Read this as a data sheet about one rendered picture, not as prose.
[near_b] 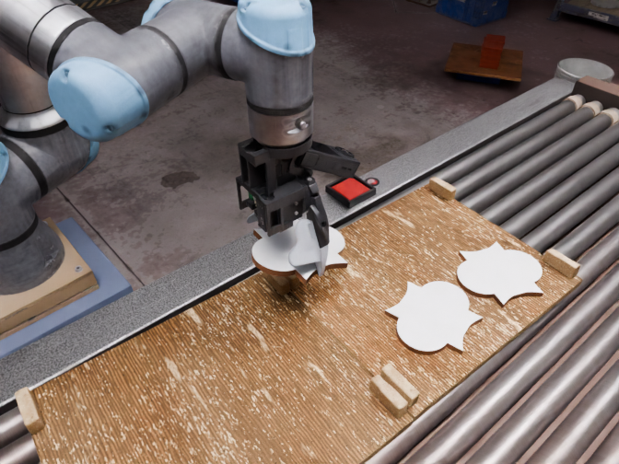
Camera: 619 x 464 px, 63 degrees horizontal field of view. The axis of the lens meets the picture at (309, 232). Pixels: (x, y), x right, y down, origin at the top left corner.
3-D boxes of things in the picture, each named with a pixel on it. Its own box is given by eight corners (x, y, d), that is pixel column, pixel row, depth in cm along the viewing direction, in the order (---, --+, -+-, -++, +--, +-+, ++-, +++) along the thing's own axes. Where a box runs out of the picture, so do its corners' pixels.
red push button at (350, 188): (330, 191, 107) (330, 186, 106) (351, 181, 110) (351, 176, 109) (349, 205, 103) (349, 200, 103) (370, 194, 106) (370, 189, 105)
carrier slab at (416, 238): (267, 273, 88) (267, 267, 87) (427, 188, 107) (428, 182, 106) (413, 423, 68) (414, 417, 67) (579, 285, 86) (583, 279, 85)
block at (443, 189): (426, 188, 104) (429, 177, 103) (433, 185, 105) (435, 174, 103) (449, 202, 101) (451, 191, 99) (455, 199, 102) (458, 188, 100)
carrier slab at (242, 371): (21, 402, 70) (17, 397, 69) (268, 273, 88) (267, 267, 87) (115, 666, 49) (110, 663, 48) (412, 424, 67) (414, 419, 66)
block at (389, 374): (378, 378, 71) (379, 367, 69) (387, 372, 72) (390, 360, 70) (409, 411, 67) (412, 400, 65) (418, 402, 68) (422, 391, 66)
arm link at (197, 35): (105, 15, 51) (193, 33, 47) (176, -18, 58) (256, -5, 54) (126, 87, 56) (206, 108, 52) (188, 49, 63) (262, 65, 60)
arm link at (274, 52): (256, -21, 53) (328, -10, 50) (263, 76, 61) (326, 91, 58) (212, 1, 48) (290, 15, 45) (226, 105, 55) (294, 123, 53)
